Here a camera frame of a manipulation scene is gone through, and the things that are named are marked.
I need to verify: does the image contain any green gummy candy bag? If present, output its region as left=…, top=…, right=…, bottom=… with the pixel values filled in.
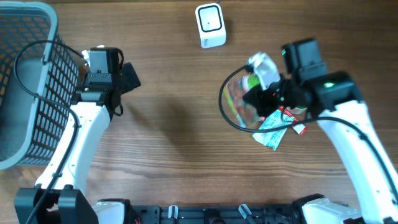
left=223, top=73, right=265, bottom=128

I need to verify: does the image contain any green lid stock jar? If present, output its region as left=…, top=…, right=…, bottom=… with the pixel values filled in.
left=289, top=106, right=307, bottom=114

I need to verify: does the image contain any black camera cable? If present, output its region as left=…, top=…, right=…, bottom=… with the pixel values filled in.
left=13, top=39, right=86, bottom=224
left=218, top=65, right=398, bottom=205

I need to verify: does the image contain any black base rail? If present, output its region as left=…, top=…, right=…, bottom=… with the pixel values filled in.
left=93, top=198, right=351, bottom=224

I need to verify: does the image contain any left black camera cable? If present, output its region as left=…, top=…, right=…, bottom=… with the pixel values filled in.
left=13, top=39, right=86, bottom=224

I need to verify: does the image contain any red snack stick wrapper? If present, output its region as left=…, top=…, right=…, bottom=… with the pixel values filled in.
left=278, top=105, right=308, bottom=136

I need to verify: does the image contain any grey plastic shopping basket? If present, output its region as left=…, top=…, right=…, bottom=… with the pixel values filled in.
left=1, top=1, right=80, bottom=170

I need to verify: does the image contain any right black camera cable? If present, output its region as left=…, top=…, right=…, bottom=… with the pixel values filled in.
left=218, top=65, right=398, bottom=205

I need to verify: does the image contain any mint green wipes pack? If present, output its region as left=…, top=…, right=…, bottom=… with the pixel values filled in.
left=252, top=108, right=295, bottom=151

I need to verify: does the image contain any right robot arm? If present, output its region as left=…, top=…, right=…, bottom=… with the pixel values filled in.
left=243, top=39, right=397, bottom=223

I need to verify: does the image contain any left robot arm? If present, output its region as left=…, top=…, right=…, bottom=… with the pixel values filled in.
left=14, top=47, right=141, bottom=223

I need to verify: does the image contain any white barcode scanner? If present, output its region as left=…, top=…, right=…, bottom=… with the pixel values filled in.
left=195, top=2, right=226, bottom=49

